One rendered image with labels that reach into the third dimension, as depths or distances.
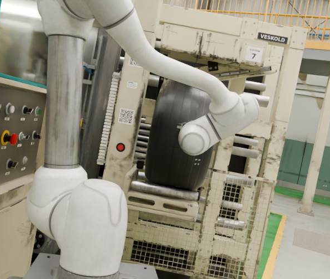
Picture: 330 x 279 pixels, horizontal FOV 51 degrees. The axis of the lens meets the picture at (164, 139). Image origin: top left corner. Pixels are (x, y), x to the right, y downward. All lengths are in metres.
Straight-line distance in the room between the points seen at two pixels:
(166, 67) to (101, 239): 0.50
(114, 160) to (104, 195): 0.92
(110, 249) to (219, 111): 0.54
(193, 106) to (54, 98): 0.74
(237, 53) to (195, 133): 1.05
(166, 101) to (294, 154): 9.37
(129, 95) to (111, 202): 0.96
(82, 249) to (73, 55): 0.52
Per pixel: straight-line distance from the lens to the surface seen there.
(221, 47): 2.07
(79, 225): 0.88
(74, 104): 1.03
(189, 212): 1.70
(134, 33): 0.97
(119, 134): 1.77
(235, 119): 1.13
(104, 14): 0.94
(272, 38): 2.46
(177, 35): 2.07
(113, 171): 1.79
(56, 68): 1.03
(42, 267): 1.10
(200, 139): 1.10
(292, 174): 10.85
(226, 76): 2.18
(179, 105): 1.58
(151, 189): 1.70
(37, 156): 1.61
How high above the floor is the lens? 1.23
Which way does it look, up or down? 3 degrees down
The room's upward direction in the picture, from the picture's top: 11 degrees clockwise
